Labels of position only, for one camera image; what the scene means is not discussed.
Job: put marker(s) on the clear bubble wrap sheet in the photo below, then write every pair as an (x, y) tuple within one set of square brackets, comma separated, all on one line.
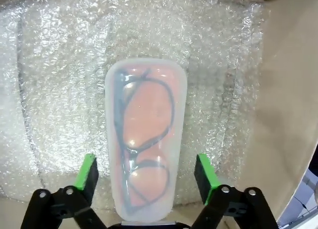
[(62, 102)]

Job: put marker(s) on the orange translucent glasses case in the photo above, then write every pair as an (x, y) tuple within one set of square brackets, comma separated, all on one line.
[(146, 109)]

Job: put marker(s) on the black glasses in orange case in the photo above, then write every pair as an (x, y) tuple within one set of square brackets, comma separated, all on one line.
[(121, 119)]

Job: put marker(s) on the beige cardboard shipping box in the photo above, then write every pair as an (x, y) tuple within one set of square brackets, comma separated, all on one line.
[(285, 90)]

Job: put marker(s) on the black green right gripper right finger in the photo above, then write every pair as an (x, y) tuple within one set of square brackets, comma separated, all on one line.
[(205, 179)]

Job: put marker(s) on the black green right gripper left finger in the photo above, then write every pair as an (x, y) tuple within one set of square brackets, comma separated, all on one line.
[(88, 179)]

